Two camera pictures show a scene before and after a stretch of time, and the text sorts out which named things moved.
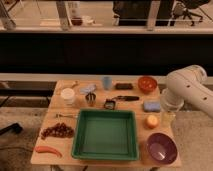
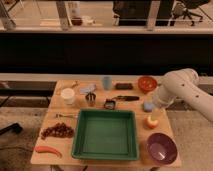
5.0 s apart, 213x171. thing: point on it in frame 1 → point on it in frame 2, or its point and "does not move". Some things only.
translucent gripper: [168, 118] → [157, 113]
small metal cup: [90, 99] does not move
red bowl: [147, 84] does not move
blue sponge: [152, 106] does not move
